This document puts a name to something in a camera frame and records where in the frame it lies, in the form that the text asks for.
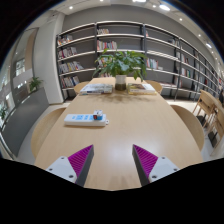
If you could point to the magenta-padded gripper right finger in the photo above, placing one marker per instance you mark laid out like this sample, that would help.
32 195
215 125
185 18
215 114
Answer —
160 167

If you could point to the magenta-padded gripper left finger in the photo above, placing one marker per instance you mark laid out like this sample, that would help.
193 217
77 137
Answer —
63 165

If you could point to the light wooden round-back chair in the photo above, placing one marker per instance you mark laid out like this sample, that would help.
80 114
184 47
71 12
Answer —
45 130
79 87
156 86
190 125

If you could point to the white power strip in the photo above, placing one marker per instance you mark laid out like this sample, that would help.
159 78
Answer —
78 119

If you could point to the olive cover book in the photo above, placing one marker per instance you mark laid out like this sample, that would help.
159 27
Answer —
141 88

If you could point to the white cover magazine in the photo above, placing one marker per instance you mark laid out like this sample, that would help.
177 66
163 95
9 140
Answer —
96 88

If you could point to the small green floor plant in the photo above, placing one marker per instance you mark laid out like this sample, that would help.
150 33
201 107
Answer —
35 83

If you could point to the green potted plant white pot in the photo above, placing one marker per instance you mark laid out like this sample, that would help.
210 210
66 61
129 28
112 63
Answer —
120 64

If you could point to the grey shelf unit with books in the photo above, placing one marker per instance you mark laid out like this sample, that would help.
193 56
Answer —
130 41

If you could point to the group of ceiling lights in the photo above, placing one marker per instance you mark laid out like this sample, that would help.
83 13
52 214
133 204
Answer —
164 7

